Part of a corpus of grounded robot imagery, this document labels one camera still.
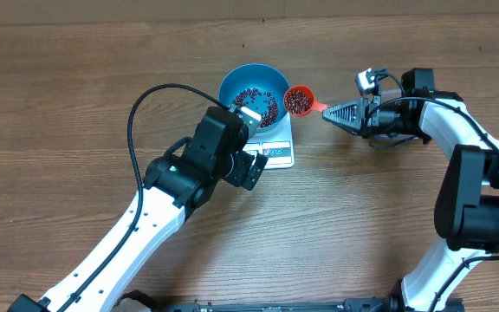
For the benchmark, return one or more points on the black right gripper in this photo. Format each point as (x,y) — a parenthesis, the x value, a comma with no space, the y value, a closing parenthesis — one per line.
(360,105)

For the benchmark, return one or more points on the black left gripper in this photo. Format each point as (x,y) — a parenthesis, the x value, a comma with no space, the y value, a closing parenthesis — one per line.
(239,177)

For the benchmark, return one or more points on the red measuring scoop blue handle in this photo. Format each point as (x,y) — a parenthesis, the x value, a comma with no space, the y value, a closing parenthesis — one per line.
(316,105)

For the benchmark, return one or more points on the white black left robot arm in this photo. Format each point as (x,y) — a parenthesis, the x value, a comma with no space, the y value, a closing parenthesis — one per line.
(173,186)

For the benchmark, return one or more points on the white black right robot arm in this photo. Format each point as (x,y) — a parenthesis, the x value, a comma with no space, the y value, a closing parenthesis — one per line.
(466,213)

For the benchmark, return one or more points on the white digital kitchen scale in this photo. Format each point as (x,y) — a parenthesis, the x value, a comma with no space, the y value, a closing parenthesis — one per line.
(274,142)

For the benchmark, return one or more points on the teal plastic bowl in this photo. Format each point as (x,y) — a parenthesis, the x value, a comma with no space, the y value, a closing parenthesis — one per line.
(258,87)

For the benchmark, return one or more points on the red adzuki beans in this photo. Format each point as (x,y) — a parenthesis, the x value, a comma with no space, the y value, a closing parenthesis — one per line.
(297,101)

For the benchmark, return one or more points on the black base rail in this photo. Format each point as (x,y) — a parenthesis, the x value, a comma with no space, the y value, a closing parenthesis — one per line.
(275,307)

